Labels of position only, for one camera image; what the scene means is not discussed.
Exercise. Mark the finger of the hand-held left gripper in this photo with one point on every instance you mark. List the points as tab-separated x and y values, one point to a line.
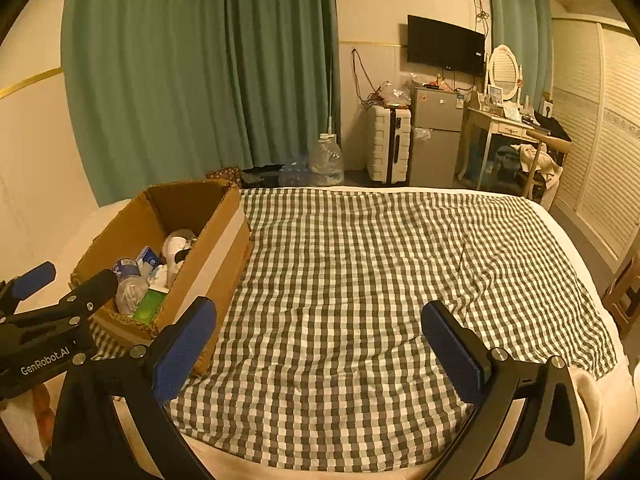
35	277
92	290

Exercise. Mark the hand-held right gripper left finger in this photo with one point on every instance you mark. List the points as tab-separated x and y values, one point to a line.
185	345

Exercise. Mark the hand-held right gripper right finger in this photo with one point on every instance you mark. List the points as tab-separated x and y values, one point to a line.
452	350

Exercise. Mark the clear plastic bottle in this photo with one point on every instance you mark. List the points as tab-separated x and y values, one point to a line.
130	287

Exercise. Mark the green package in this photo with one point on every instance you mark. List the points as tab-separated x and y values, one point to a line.
150	306

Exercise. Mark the blue white tissue pack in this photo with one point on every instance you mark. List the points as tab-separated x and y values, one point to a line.
148	257

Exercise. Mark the white plush toy blue star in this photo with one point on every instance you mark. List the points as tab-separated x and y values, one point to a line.
177	247

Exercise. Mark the brown cardboard box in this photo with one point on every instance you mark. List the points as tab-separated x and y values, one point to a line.
220	245

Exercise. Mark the checked blanket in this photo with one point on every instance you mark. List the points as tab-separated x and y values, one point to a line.
350	285

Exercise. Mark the black floor bag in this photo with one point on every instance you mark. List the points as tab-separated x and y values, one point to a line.
260	175

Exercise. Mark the grey small fridge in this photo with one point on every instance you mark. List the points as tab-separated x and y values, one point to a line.
437	150

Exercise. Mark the blue plastic bag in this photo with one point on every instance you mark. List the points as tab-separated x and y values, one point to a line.
295	172

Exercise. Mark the wooden chair with clothes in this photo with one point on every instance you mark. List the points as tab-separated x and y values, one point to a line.
542	160

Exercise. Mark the white suitcase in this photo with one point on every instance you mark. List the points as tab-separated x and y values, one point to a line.
387	145

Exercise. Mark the white dressing table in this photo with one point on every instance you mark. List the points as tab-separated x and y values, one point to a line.
495	127

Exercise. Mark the clear water jug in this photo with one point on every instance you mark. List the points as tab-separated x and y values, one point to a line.
326	160

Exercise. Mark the wide green curtain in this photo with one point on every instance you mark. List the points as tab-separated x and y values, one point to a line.
200	60

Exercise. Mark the white louvered wardrobe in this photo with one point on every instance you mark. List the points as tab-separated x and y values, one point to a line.
600	135

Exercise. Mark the oval white table mirror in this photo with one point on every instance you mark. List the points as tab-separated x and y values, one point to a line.
504	72

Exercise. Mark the white pole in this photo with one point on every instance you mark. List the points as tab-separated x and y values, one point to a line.
330	95

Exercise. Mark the narrow green curtain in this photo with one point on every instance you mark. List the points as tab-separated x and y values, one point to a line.
517	20

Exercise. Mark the black wall television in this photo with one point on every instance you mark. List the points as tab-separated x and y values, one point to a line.
445	42

